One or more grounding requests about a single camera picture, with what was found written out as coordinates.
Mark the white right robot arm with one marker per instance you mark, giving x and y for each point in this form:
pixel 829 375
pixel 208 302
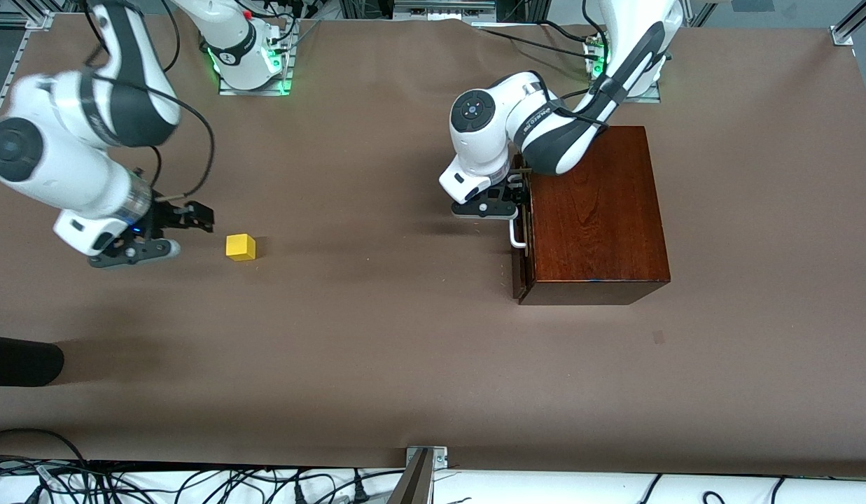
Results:
pixel 68 154

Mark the aluminium frame with electronics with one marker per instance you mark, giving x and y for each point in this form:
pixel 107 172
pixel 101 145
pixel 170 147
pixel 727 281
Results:
pixel 440 8

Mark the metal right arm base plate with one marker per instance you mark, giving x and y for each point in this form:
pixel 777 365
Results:
pixel 287 70

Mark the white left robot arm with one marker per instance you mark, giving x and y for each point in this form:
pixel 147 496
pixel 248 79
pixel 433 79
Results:
pixel 545 133

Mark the yellow cube block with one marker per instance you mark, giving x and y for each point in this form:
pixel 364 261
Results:
pixel 239 247

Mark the metal table corner bracket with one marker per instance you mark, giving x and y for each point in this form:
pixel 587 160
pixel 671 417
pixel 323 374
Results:
pixel 846 28
pixel 19 19

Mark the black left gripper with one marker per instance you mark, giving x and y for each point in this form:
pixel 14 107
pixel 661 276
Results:
pixel 514 183

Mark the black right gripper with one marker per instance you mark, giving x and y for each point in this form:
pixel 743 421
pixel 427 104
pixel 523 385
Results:
pixel 168 217

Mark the aluminium profile with bracket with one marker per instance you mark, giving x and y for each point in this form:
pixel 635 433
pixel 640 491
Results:
pixel 415 479

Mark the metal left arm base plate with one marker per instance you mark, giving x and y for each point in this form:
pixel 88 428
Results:
pixel 653 94

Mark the dark wooden cabinet box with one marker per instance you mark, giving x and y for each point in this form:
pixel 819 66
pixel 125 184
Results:
pixel 594 224

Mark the black cylindrical object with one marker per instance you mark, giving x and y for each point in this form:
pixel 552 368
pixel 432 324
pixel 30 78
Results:
pixel 19 360

